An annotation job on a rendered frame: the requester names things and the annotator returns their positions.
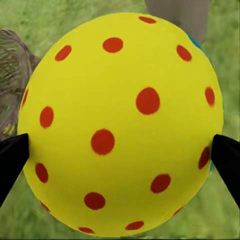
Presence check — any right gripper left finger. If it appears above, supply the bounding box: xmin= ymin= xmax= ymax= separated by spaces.
xmin=0 ymin=133 xmax=30 ymax=208

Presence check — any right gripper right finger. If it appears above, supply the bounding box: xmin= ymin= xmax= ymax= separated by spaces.
xmin=211 ymin=134 xmax=240 ymax=208

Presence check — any easter egg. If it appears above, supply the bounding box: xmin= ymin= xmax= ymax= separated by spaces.
xmin=17 ymin=12 xmax=224 ymax=238

